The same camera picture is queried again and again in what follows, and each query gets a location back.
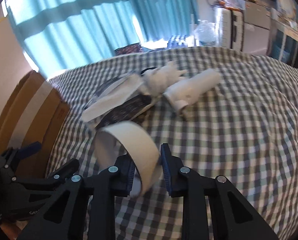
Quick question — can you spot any white suitcase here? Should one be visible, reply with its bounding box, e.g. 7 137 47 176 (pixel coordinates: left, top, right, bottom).
214 7 244 51

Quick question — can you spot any brown cardboard box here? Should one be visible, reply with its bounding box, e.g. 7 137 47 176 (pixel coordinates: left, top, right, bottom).
0 70 70 178

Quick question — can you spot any white tube bottle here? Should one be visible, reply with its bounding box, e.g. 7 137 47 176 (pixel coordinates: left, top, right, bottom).
163 69 221 116

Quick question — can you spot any black white patterned pouch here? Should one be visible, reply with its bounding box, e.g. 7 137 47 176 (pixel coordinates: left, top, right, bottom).
80 72 157 131

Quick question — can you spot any white crumpled cloth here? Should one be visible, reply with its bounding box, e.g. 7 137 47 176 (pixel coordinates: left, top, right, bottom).
141 61 187 97

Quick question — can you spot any checkered bed cloth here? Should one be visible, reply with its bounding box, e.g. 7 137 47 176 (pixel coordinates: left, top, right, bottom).
46 47 298 239

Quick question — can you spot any white vanity desk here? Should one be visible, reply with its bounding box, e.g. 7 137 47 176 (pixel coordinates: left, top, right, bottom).
266 8 298 69

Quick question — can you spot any large water jug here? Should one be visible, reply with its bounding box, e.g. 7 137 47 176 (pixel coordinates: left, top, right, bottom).
193 20 217 46

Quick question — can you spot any dark floral bag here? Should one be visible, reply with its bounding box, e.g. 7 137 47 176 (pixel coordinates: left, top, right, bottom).
115 43 143 56

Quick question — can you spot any teal window curtain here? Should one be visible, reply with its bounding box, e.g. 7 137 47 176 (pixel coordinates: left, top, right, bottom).
5 0 198 78

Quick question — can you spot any silver mini fridge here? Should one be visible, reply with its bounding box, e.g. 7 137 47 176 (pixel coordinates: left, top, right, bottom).
242 2 271 55

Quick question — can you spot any white tape ring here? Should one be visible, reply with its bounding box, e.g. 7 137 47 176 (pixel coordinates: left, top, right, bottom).
94 120 164 196

